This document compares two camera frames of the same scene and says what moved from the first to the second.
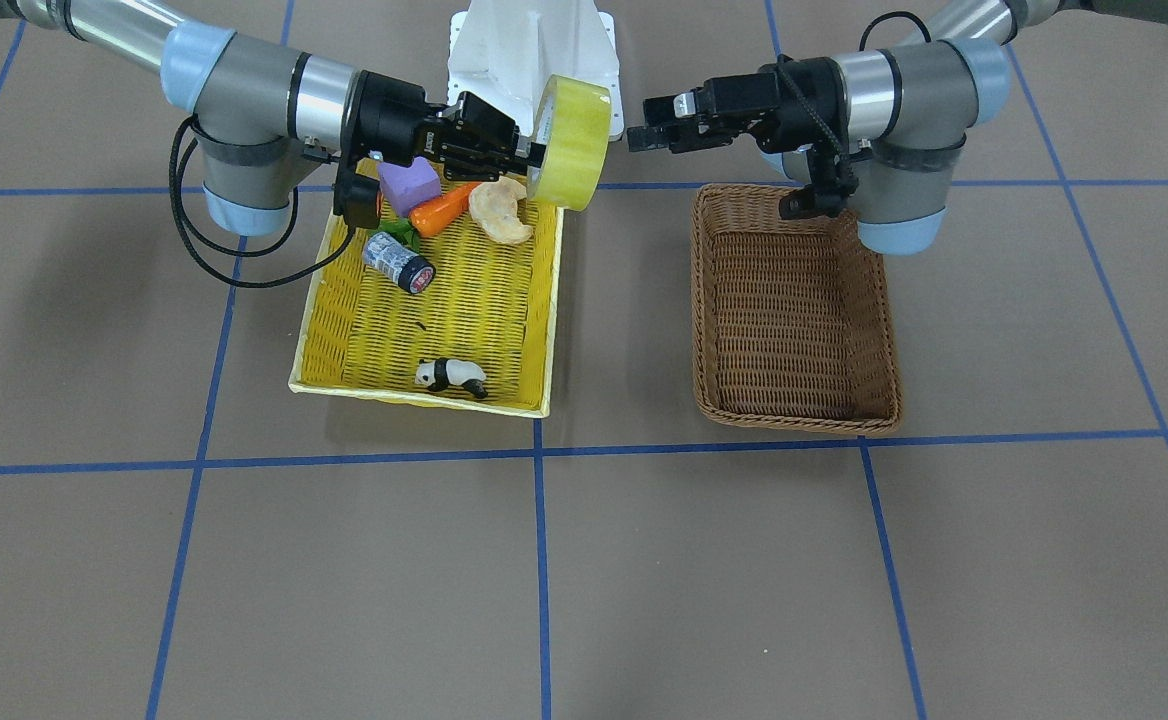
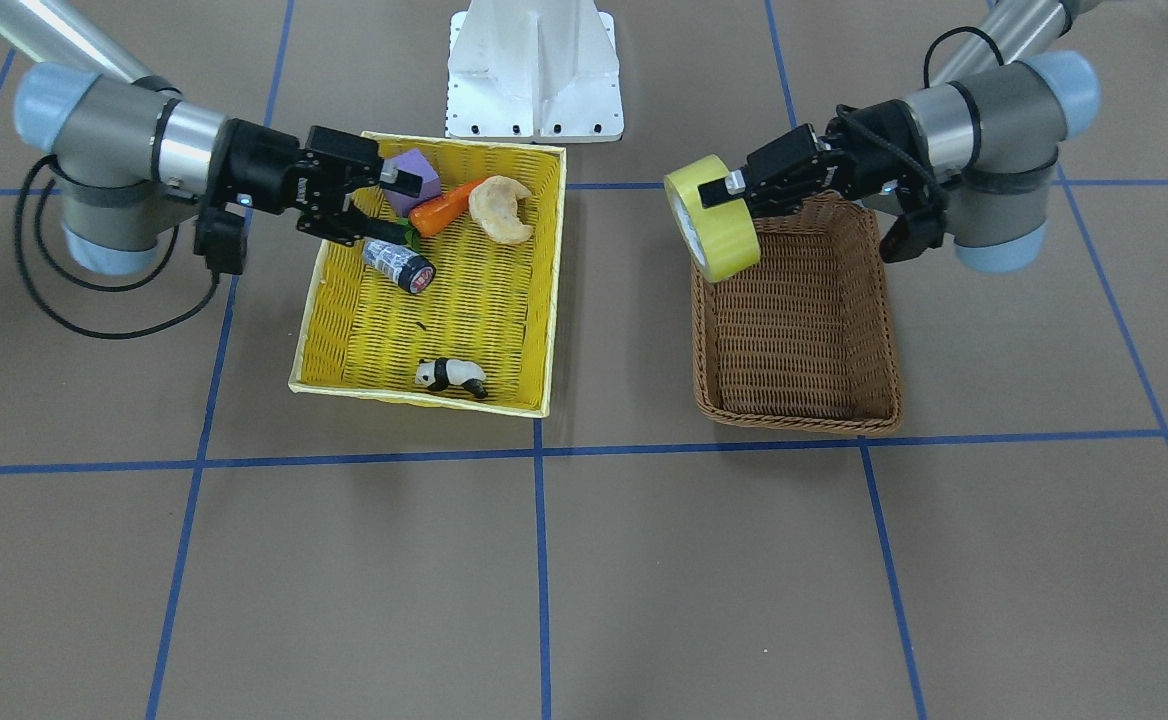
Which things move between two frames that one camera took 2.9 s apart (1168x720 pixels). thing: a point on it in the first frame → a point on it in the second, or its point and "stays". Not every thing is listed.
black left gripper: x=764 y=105 → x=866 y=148
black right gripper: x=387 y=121 → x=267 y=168
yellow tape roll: x=570 y=142 → x=722 y=239
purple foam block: x=405 y=188 stays
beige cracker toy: x=494 y=206 stays
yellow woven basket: x=487 y=323 stays
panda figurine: x=438 y=374 stays
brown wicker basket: x=792 y=318 stays
